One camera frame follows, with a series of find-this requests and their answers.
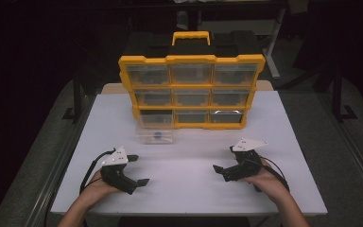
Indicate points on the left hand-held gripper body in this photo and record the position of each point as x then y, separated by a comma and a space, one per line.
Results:
116, 157

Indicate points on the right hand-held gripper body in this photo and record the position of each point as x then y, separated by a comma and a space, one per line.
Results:
245, 164

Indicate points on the clear plastic drawer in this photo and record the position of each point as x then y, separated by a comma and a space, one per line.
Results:
148, 138

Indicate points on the person's right hand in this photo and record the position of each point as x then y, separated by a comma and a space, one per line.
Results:
266, 183

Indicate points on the person's left hand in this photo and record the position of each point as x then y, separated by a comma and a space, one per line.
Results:
95, 189

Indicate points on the black metal stand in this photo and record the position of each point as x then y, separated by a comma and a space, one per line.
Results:
76, 101
337, 97

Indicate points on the yellow organizer case with drawers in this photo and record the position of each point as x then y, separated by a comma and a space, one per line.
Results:
190, 85

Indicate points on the desk with white legs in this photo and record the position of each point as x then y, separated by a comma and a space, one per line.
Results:
272, 47

